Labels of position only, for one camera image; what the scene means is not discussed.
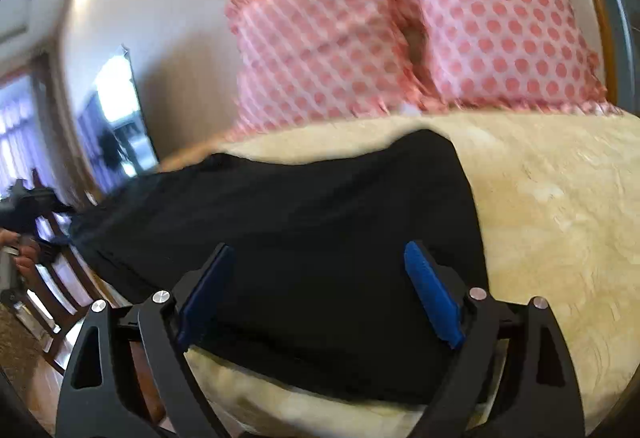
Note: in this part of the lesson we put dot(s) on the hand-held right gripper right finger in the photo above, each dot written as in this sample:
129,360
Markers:
432,295

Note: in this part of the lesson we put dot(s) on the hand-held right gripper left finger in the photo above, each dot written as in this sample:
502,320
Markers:
202,295

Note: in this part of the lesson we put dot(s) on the black pants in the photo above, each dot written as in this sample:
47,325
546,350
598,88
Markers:
300,238

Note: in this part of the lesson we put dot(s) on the person's left hand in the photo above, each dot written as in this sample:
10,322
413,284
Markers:
24,255

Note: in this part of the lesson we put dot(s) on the wooden chair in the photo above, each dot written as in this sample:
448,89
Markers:
55,283

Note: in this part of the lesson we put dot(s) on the window with purple curtain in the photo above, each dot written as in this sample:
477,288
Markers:
20,123

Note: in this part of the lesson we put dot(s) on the cream fuzzy blanket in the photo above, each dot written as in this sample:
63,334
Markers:
550,198

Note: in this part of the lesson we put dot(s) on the pink polka dot pillow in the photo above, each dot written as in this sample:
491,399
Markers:
320,53
505,33

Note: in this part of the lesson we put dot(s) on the wall mirror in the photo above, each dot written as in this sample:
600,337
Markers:
117,118

